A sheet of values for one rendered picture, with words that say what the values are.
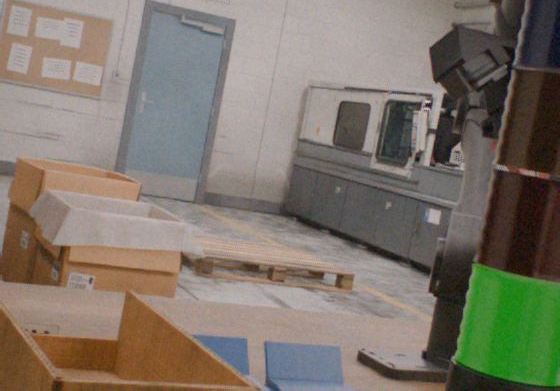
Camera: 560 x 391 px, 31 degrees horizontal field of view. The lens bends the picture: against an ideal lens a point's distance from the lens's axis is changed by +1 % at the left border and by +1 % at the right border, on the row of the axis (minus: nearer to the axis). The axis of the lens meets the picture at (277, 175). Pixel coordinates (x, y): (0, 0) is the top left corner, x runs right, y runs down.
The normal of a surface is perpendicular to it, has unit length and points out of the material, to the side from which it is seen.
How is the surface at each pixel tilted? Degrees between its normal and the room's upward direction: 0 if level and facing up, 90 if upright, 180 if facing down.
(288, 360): 60
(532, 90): 104
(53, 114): 90
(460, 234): 37
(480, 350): 76
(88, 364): 90
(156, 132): 90
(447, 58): 89
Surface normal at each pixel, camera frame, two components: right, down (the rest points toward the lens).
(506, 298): -0.53, 0.19
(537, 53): -0.81, 0.13
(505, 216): -0.63, -0.33
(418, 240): -0.91, -0.15
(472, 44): 0.48, -0.38
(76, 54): 0.37, 0.12
